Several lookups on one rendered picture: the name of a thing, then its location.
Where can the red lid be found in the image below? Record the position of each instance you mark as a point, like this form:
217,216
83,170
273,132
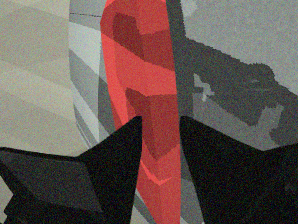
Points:
139,68

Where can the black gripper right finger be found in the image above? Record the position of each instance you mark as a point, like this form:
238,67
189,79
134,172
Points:
231,178

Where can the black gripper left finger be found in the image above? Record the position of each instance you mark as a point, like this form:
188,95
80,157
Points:
100,181

